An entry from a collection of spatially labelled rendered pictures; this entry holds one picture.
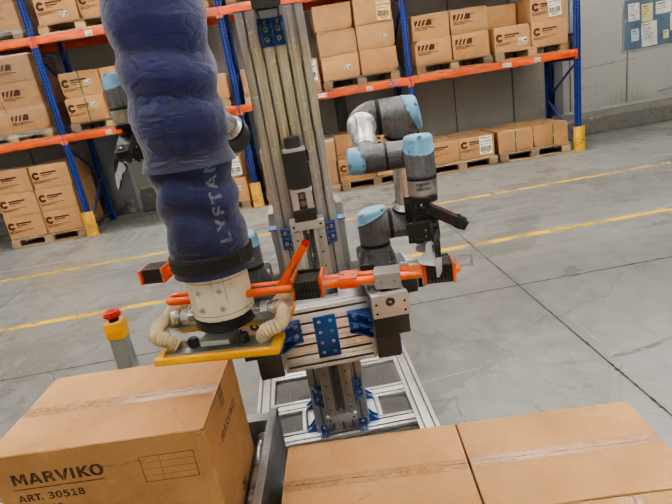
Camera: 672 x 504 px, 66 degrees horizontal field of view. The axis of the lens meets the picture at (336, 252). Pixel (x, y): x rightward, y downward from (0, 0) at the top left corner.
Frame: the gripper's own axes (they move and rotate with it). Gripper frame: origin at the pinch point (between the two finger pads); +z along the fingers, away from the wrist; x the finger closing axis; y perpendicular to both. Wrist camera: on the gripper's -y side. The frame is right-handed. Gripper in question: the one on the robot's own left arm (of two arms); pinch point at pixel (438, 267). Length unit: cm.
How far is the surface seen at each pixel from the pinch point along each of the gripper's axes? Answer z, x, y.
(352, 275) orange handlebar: -1.3, 2.2, 23.0
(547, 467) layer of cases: 69, -1, -27
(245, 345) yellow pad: 11, 13, 52
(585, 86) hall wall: 27, -926, -373
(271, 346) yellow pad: 11.2, 13.8, 45.4
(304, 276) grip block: -1.6, -0.6, 36.4
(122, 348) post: 35, -43, 121
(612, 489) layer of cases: 69, 9, -41
